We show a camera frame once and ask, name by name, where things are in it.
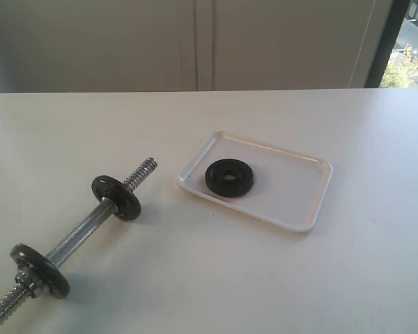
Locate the black plate far end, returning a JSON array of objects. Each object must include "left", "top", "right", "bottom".
[{"left": 91, "top": 175, "right": 141, "bottom": 221}]

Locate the black plate end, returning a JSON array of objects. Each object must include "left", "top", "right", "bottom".
[
  {"left": 91, "top": 175, "right": 141, "bottom": 221},
  {"left": 10, "top": 244, "right": 70, "bottom": 299}
]

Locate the chrome collar nut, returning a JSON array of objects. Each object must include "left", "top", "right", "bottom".
[{"left": 15, "top": 271, "right": 46, "bottom": 299}]

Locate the white plastic tray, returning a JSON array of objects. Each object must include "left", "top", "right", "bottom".
[{"left": 177, "top": 132, "right": 333, "bottom": 232}]

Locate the chrome dumbbell bar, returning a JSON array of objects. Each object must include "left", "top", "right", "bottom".
[{"left": 0, "top": 157, "right": 157, "bottom": 326}]

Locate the dark window frame post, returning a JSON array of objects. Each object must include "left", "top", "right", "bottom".
[{"left": 364, "top": 0, "right": 410, "bottom": 88}]

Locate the black plate near end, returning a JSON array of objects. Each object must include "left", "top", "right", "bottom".
[{"left": 10, "top": 244, "right": 70, "bottom": 299}]

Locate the black weight plate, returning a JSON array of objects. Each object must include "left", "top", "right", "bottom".
[{"left": 204, "top": 159, "right": 254, "bottom": 198}]

